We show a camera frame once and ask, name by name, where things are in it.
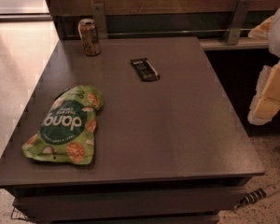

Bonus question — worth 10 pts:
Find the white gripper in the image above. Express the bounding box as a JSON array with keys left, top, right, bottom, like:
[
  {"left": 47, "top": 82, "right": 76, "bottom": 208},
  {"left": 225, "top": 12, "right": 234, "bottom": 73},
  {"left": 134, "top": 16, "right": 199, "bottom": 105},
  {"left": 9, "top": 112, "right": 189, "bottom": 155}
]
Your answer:
[{"left": 246, "top": 15, "right": 280, "bottom": 127}]

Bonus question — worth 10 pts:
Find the orange soda can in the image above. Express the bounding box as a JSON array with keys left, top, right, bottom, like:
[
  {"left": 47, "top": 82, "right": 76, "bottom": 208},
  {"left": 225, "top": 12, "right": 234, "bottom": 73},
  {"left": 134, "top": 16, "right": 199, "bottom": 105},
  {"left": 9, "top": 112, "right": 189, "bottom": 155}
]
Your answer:
[{"left": 78, "top": 19, "right": 101, "bottom": 56}]

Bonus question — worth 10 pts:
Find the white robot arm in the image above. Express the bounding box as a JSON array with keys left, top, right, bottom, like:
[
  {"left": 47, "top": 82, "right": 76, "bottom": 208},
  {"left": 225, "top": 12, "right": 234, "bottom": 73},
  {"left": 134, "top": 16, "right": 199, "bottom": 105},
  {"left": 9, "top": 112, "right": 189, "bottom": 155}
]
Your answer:
[{"left": 247, "top": 8, "right": 280, "bottom": 125}]

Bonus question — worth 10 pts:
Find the black snack bar wrapper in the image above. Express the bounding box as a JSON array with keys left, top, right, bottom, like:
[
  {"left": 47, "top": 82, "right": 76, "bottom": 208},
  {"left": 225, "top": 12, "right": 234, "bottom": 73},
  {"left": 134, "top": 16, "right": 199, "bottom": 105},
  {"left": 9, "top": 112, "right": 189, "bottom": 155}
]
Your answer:
[{"left": 131, "top": 58, "right": 161, "bottom": 82}]

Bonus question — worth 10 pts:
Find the striped tool on floor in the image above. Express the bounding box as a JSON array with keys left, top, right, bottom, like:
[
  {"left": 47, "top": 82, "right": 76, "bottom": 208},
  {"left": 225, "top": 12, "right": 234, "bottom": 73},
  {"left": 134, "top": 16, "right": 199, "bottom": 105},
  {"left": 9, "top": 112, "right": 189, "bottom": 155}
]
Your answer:
[{"left": 234, "top": 185, "right": 280, "bottom": 210}]

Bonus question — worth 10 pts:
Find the grey table drawer cabinet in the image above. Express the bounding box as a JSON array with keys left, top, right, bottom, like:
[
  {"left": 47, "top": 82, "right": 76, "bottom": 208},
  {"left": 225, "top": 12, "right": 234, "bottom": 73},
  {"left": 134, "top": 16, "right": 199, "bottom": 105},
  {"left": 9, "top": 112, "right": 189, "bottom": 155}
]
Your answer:
[{"left": 7, "top": 176, "right": 247, "bottom": 224}]

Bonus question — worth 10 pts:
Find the green dang chips bag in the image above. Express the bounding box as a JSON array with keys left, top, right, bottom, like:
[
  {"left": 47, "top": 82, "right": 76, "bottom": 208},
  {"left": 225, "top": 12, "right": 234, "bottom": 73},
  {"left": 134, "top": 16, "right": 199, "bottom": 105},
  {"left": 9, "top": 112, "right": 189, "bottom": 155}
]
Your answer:
[{"left": 21, "top": 85, "right": 104, "bottom": 165}]

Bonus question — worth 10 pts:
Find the right metal bracket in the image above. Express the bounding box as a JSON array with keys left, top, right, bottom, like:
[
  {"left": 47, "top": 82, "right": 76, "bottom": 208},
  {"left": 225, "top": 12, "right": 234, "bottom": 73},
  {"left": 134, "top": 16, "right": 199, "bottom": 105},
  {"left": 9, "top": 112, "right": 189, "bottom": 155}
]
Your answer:
[{"left": 223, "top": 0, "right": 252, "bottom": 46}]

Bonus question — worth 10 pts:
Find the metal bracket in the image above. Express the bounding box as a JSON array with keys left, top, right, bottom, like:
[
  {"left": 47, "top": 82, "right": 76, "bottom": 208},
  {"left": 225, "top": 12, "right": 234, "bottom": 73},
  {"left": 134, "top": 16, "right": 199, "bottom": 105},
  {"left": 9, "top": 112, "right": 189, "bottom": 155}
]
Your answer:
[
  {"left": 223, "top": 0, "right": 252, "bottom": 46},
  {"left": 91, "top": 3, "right": 108, "bottom": 39}
]

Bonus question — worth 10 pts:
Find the left metal bracket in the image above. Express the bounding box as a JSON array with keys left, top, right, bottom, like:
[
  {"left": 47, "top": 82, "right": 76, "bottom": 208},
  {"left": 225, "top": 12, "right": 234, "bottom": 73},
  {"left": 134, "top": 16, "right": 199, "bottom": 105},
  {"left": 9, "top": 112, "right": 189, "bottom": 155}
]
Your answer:
[{"left": 91, "top": 3, "right": 108, "bottom": 39}]

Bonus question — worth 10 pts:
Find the wire rack on floor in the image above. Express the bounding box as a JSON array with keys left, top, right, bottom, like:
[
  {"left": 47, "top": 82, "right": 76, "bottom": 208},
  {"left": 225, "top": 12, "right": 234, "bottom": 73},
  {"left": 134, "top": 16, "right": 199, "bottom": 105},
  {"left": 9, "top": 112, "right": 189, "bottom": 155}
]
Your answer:
[{"left": 10, "top": 207, "right": 29, "bottom": 221}]

